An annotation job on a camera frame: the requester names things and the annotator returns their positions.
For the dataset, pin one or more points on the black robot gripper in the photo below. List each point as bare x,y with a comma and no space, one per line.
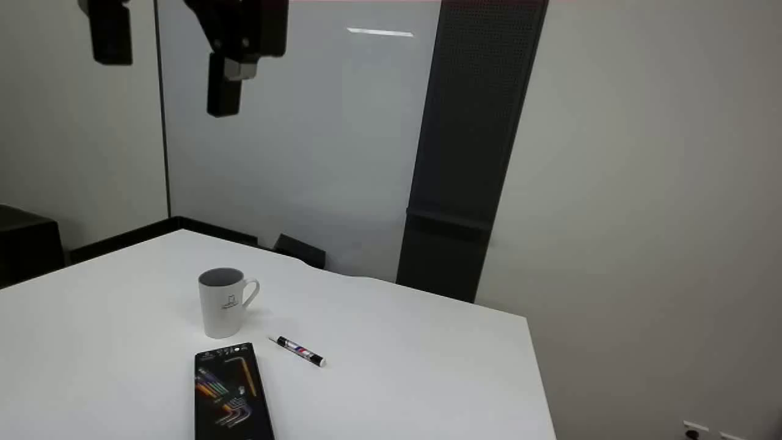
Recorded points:
244,24

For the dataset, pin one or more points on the white mug with logo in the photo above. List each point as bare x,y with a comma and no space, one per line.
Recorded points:
220,306

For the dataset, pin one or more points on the black cabinet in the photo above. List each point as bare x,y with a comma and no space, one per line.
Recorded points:
27,245

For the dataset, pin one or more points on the black box with colourful print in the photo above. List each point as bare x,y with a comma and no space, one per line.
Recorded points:
232,394

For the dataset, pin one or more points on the dark vertical wall pillar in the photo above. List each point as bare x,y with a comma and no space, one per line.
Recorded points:
467,146

